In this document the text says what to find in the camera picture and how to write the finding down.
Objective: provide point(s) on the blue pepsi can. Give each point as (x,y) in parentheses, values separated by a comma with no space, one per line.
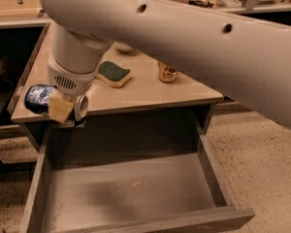
(36,100)

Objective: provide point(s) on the white gripper with vents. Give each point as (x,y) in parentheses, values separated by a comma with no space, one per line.
(71,81)

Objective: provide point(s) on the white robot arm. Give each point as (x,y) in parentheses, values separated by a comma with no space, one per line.
(243,58)

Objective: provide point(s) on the open grey wooden drawer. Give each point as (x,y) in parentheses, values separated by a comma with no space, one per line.
(119,176)

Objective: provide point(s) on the white bowl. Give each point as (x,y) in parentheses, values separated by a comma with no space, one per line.
(122,47)

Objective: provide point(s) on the green yellow sponge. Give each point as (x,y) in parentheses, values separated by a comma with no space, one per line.
(113,75)

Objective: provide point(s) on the grey cabinet with counter top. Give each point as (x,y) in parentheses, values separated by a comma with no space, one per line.
(143,92)

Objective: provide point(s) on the gold soda can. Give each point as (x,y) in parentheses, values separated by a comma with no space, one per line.
(166,73)

